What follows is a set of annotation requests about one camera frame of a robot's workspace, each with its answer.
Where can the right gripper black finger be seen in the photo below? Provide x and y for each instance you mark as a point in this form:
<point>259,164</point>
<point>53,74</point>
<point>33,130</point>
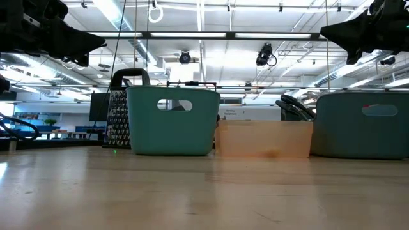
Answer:
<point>351,32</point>
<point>354,56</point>

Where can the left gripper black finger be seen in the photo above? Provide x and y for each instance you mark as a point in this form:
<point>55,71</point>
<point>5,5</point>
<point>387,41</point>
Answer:
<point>73,40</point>
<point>81,60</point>

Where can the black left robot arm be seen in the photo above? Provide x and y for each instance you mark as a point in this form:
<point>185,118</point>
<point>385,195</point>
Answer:
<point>3,85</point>

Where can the round dark ceiling lamp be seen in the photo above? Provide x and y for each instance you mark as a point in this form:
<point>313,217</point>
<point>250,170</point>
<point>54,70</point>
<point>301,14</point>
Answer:
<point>104,66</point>

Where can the small black ceiling fixture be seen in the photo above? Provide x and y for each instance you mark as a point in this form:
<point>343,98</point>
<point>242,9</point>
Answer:
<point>387,60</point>

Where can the black monitor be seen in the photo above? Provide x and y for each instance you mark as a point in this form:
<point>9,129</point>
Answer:
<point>97,107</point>

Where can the small green plant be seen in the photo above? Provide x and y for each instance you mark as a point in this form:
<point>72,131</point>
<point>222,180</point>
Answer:
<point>50,122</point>

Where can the wooden bench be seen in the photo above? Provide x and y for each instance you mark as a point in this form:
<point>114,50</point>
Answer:
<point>60,131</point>

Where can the dark blue plastic bin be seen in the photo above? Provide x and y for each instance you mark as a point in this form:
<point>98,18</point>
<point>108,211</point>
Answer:
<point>351,134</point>

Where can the round black ceiling spotlight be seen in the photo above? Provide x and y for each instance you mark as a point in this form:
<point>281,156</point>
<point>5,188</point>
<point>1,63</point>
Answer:
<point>184,58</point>

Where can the teal green plastic bin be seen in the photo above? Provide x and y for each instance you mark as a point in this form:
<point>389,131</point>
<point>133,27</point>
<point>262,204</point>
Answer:
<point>172,134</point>

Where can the black overhead light bar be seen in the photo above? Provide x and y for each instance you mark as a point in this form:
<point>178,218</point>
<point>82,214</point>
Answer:
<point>230,35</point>

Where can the translucent orange plastic tray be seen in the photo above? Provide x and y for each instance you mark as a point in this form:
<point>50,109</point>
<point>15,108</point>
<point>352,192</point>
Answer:
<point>249,137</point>

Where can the black metal rig frame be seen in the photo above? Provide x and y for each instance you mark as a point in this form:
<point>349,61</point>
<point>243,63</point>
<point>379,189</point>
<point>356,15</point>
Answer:
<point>48,143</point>

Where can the white wall sign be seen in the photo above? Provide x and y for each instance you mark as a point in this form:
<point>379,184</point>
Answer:
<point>252,113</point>

